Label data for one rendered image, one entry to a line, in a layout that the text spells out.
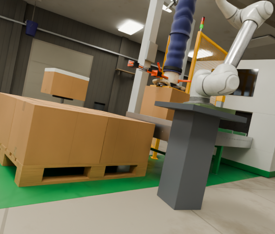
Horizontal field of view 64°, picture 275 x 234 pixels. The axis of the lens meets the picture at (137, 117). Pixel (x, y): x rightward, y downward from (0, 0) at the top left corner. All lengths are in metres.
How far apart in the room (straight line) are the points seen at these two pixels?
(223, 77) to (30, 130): 1.29
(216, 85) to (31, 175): 1.37
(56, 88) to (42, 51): 6.81
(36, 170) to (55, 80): 2.16
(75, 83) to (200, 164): 2.60
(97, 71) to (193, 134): 9.30
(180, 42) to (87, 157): 1.65
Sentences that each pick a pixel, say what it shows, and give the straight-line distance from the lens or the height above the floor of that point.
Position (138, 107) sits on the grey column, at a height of 0.71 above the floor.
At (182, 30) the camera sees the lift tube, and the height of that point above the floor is 1.63.
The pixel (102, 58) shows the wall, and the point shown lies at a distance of 10.82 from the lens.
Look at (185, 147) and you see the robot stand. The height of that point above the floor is 0.45.
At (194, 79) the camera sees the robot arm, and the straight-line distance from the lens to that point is 1.75.
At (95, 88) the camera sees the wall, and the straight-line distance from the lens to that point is 10.62.
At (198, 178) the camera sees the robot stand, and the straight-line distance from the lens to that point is 1.76.
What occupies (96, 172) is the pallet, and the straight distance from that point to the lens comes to 1.92.
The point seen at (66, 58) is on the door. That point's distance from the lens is 10.43.
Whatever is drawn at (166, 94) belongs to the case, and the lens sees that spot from 2.39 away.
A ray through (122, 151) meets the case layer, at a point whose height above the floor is 0.26.
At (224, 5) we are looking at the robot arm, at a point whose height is 1.55.
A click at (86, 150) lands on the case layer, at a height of 0.25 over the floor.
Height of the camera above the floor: 0.63
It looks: 1 degrees down
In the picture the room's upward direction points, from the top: 12 degrees clockwise
